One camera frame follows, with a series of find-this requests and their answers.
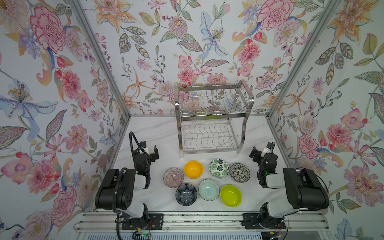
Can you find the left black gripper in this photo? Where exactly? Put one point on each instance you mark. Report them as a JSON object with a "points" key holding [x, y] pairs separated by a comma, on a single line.
{"points": [[152, 156]]}

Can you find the yellow bowl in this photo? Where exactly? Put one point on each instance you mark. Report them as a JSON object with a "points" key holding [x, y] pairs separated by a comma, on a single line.
{"points": [[193, 170]]}

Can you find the pale celadon bowl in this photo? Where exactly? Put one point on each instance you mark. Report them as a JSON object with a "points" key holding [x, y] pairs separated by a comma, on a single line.
{"points": [[209, 190]]}

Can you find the green leaf pattern bowl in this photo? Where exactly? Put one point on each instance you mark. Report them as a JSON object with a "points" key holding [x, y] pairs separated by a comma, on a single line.
{"points": [[219, 168]]}

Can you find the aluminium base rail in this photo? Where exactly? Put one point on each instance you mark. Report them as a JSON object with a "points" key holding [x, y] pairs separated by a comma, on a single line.
{"points": [[205, 222]]}

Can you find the dark blue flower bowl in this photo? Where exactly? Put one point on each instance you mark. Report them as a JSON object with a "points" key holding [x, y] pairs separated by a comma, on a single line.
{"points": [[186, 194]]}

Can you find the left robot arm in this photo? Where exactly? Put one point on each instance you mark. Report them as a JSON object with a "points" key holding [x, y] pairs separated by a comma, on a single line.
{"points": [[116, 192]]}

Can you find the steel two-tier dish rack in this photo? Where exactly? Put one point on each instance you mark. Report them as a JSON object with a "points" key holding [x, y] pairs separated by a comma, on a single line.
{"points": [[212, 118]]}

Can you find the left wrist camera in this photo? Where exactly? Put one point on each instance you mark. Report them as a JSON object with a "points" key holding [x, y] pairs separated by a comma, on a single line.
{"points": [[146, 150]]}

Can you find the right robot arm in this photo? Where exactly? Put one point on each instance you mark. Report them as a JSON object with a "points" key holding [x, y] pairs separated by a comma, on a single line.
{"points": [[302, 188]]}

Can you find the pink striped bowl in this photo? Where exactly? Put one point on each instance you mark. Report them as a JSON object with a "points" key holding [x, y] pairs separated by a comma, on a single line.
{"points": [[173, 178]]}

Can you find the lime green bowl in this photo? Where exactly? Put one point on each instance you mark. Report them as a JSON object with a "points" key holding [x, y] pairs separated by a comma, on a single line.
{"points": [[231, 196]]}

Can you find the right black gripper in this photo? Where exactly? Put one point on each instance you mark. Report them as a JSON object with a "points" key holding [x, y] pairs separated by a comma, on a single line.
{"points": [[253, 152]]}

